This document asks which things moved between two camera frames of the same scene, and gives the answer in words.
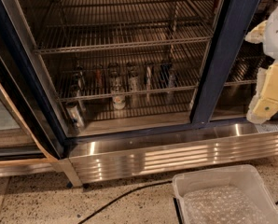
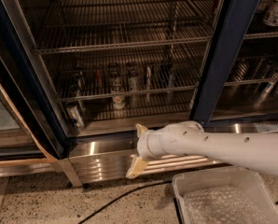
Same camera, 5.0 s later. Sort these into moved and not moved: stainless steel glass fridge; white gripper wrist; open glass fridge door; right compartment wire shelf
Moved: white gripper wrist
Not moved: open glass fridge door; stainless steel glass fridge; right compartment wire shelf
